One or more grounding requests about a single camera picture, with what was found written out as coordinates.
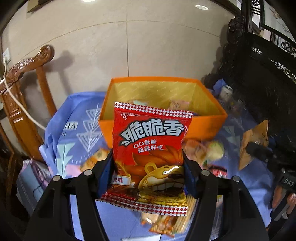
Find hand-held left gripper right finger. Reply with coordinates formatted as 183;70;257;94
181;149;270;241

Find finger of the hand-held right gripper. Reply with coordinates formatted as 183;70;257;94
246;142;277;164

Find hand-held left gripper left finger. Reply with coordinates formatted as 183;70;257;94
24;148;115;241

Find brown cracker packet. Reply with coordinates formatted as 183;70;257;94
238;120;270;171

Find rice cracker packet orange ends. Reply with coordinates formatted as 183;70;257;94
80;148;111;173

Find orange fabric box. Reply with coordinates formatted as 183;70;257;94
98;77;228;149

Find red noodle snack packet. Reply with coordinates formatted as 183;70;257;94
98;101;193;216

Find person's right hand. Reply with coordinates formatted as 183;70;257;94
272;187;296;212

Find blue printed tablecloth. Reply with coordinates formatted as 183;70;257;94
39;91;287;241

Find white drink can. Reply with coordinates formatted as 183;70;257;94
219;85;233;100

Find dark carved wooden furniture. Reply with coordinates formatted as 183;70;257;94
201;0;296;149

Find translucent plastic bag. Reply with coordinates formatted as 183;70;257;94
16;159;52;214

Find carved wooden chair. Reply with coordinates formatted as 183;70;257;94
0;45;57;163

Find white power cable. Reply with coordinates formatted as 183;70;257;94
0;58;47;130

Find white wall socket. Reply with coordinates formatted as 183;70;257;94
2;47;11;64

